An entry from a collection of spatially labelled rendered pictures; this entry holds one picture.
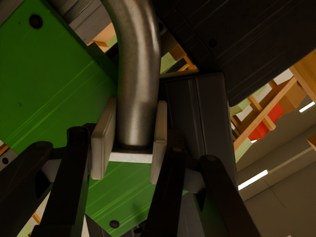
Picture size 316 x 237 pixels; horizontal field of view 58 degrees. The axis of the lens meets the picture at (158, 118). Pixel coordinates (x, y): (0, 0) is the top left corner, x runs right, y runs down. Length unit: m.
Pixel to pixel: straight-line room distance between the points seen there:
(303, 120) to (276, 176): 2.52
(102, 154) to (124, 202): 0.13
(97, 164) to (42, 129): 0.10
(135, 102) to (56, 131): 0.09
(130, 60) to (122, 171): 0.11
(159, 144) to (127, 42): 0.07
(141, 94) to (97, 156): 0.06
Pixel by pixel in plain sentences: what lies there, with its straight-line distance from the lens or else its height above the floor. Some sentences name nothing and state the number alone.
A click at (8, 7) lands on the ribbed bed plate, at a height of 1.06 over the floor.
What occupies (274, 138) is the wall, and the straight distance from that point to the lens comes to 9.76.
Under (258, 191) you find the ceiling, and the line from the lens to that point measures 8.03.
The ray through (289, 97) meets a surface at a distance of 4.26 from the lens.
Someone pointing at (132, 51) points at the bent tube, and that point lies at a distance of 0.19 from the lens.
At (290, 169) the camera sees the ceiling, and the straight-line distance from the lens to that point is 7.88.
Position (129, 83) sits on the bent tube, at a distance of 0.20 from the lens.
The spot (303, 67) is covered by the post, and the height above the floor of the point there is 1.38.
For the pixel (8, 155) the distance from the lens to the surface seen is 0.45.
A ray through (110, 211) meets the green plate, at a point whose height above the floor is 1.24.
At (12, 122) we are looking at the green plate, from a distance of 0.27.
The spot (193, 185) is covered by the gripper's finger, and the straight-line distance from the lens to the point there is 0.16.
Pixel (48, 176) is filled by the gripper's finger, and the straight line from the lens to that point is 0.16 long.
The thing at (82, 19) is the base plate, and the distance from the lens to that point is 0.80.
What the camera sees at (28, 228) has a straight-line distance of 6.72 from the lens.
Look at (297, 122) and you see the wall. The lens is 9.74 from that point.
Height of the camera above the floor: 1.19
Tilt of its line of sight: 2 degrees up
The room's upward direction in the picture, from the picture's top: 142 degrees clockwise
